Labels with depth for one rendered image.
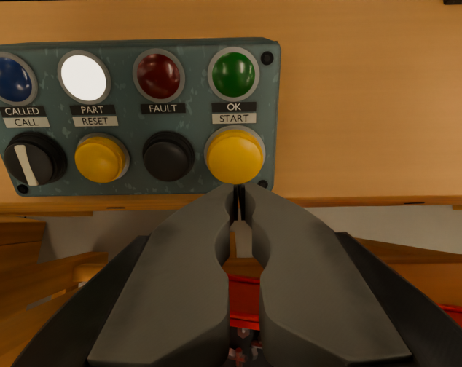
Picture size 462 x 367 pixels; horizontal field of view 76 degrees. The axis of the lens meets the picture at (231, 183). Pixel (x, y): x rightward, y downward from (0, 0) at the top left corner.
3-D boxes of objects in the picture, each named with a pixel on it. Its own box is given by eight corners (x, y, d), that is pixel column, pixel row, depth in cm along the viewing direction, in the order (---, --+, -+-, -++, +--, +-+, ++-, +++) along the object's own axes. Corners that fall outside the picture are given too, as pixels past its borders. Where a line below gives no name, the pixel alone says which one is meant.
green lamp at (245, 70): (256, 99, 14) (259, 87, 13) (211, 100, 14) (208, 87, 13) (255, 63, 15) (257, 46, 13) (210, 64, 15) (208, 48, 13)
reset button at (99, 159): (130, 175, 16) (123, 186, 15) (87, 176, 16) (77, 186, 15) (122, 134, 15) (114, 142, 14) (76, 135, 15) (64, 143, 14)
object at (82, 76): (114, 102, 14) (100, 89, 13) (69, 103, 15) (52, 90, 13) (115, 66, 15) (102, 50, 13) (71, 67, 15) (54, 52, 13)
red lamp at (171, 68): (184, 100, 14) (179, 88, 13) (140, 101, 14) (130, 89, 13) (185, 65, 15) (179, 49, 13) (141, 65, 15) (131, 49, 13)
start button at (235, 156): (261, 177, 16) (263, 187, 15) (208, 178, 16) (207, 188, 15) (262, 127, 15) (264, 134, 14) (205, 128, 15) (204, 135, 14)
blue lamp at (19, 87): (43, 103, 15) (22, 91, 13) (-2, 104, 15) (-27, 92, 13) (45, 68, 15) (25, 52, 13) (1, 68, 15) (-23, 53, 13)
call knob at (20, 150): (70, 178, 16) (59, 188, 15) (23, 179, 16) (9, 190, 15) (56, 133, 15) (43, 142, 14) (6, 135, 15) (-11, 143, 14)
